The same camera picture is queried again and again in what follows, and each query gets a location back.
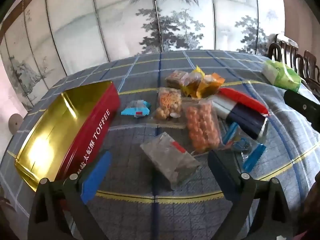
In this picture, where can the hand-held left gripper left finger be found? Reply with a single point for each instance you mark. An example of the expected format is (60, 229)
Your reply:
(98, 173)

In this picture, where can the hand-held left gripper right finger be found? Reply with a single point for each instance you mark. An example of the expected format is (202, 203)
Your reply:
(218, 166)

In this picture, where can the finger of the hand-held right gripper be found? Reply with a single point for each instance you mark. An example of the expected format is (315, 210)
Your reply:
(301, 107)

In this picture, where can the clear packet with blue edges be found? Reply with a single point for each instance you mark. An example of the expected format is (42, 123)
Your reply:
(253, 156)

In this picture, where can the clear packet of orange balls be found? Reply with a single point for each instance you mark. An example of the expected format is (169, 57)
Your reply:
(202, 127)

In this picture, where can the red and gold tin box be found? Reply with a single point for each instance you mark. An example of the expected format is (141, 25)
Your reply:
(95, 130)

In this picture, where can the clear grey packet red label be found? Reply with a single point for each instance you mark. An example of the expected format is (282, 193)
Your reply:
(170, 162)

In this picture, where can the navy snack packet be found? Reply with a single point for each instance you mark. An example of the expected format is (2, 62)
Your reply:
(246, 120)

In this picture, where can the red snack packet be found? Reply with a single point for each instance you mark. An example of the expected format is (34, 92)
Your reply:
(242, 98)

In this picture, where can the light blue candy packet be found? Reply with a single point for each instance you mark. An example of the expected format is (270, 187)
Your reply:
(136, 111)

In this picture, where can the clear peanut packet orange label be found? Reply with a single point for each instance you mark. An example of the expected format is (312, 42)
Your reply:
(167, 100)

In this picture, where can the orange snack packet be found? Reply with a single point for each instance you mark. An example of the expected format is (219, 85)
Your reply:
(212, 81)

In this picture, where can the yellow snack packet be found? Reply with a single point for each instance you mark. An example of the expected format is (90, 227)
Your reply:
(191, 85)

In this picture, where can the brown cake packet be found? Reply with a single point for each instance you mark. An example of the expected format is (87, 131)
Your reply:
(176, 78)

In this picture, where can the green tissue pack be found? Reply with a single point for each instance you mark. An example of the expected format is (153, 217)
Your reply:
(282, 76)

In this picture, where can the dark wooden chair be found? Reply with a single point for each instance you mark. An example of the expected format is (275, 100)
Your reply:
(310, 67)
(282, 47)

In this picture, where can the blue plaid tablecloth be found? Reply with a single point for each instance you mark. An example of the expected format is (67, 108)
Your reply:
(140, 205)

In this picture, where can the round grey stone disc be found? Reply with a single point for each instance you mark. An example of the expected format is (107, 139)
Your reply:
(15, 123)

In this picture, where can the painted folding screen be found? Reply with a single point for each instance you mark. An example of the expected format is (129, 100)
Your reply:
(175, 17)

